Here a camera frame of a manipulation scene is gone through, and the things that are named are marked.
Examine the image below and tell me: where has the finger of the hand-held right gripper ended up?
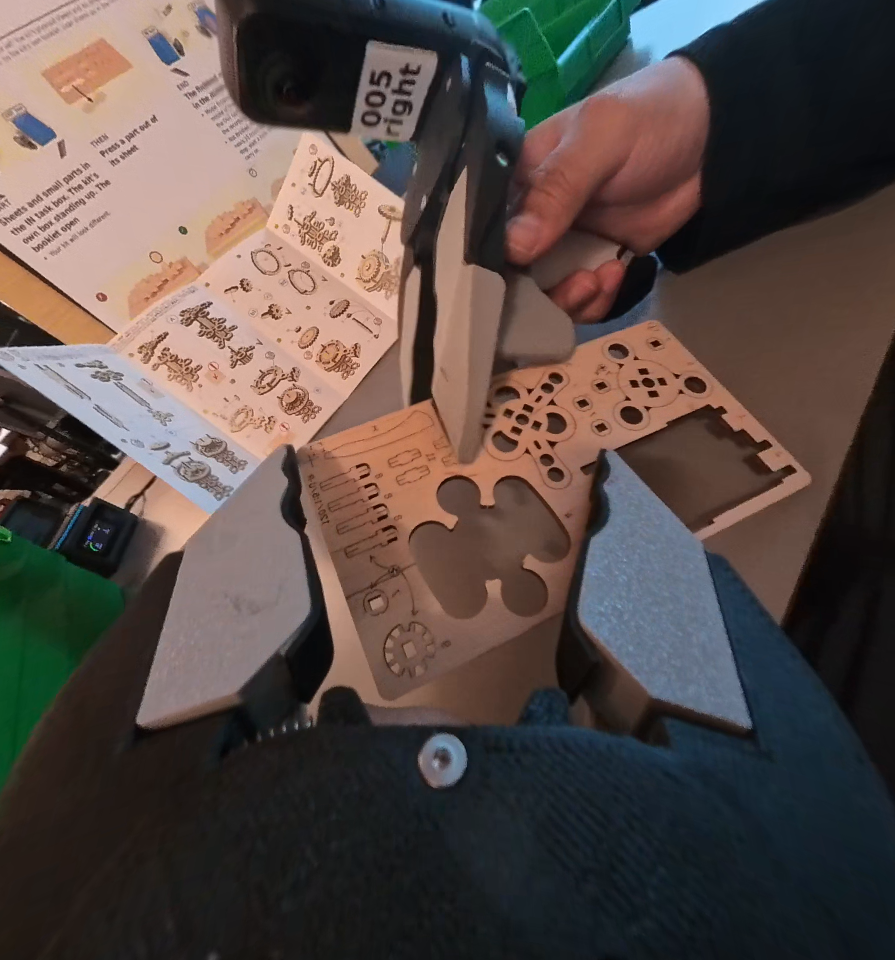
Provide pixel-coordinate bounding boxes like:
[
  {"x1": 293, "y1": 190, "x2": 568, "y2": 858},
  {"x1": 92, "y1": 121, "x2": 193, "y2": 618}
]
[
  {"x1": 428, "y1": 161, "x2": 507, "y2": 465},
  {"x1": 397, "y1": 258, "x2": 441, "y2": 411}
]

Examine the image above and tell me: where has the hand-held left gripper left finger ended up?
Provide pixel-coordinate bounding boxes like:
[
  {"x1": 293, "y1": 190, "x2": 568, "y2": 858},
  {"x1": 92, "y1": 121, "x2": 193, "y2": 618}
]
[{"x1": 136, "y1": 444, "x2": 335, "y2": 730}]

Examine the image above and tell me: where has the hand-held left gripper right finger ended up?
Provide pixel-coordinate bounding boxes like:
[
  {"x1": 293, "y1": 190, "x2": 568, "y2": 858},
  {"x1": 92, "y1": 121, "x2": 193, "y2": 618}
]
[{"x1": 556, "y1": 450, "x2": 755, "y2": 741}]

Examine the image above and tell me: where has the wooden parts sheet with cutouts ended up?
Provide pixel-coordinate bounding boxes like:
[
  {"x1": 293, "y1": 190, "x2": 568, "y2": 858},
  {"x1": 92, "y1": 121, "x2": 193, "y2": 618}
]
[{"x1": 297, "y1": 321, "x2": 813, "y2": 703}]

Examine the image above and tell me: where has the person's right forearm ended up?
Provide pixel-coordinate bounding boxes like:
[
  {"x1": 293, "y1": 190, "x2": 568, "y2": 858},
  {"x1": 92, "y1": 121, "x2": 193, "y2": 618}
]
[{"x1": 653, "y1": 0, "x2": 895, "y2": 276}]

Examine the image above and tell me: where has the person's right hand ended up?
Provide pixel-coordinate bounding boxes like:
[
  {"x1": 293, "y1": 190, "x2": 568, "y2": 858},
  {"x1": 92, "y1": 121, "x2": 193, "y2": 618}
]
[{"x1": 506, "y1": 56, "x2": 708, "y2": 325}]

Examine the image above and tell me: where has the black power bank with display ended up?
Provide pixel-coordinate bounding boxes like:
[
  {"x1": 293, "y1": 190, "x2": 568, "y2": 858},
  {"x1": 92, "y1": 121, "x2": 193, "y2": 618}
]
[{"x1": 56, "y1": 495, "x2": 140, "y2": 577}]

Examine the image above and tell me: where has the green plastic bin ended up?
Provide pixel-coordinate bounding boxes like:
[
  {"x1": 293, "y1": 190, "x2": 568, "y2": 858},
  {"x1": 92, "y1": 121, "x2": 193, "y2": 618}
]
[
  {"x1": 479, "y1": 0, "x2": 640, "y2": 127},
  {"x1": 0, "y1": 523, "x2": 128, "y2": 841}
]

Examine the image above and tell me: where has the white instruction poster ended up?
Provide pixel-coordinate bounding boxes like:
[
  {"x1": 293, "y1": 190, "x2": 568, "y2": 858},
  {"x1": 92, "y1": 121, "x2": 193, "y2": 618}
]
[{"x1": 0, "y1": 0, "x2": 389, "y2": 336}]

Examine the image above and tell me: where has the folded paper instruction booklet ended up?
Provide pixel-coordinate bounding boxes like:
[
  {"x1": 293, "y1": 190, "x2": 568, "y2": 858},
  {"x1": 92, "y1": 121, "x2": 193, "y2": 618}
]
[{"x1": 0, "y1": 133, "x2": 419, "y2": 516}]

